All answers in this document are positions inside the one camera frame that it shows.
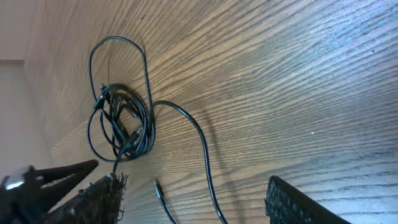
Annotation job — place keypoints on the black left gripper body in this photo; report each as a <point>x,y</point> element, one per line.
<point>20,202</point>

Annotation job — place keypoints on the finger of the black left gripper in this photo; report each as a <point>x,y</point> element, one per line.
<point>55,183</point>

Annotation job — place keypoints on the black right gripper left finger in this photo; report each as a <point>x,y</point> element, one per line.
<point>101,202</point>

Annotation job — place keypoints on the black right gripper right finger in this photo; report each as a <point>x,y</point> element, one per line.
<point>285,204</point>

